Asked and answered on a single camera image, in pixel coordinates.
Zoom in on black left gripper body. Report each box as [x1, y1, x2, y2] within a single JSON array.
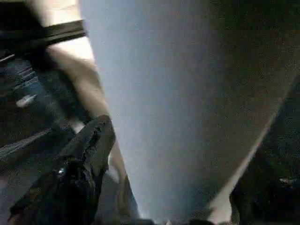
[[0, 0, 49, 62]]

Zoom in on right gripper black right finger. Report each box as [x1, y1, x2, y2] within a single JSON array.
[[229, 168, 300, 225]]

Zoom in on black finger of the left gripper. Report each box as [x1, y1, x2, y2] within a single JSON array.
[[43, 20, 88, 47]]

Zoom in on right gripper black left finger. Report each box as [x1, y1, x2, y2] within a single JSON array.
[[9, 114, 117, 225]]

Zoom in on white plastic table top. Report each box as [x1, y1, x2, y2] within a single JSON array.
[[39, 0, 293, 223]]

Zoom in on black glossy mat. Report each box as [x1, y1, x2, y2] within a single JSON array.
[[0, 53, 300, 211]]

